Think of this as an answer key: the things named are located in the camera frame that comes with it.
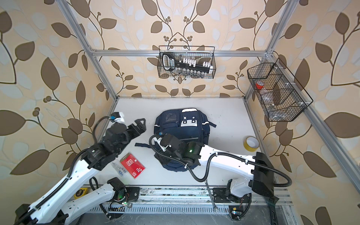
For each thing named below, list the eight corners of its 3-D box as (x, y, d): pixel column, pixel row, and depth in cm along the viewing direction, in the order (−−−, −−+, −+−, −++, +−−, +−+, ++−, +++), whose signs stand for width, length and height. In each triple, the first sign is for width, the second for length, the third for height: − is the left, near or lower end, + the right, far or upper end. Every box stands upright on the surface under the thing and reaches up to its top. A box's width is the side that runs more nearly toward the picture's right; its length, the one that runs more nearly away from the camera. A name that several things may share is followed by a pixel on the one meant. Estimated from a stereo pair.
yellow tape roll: (245, 151, 92) (247, 148, 88) (241, 138, 98) (243, 135, 95) (259, 151, 92) (262, 148, 88) (254, 138, 98) (257, 135, 95)
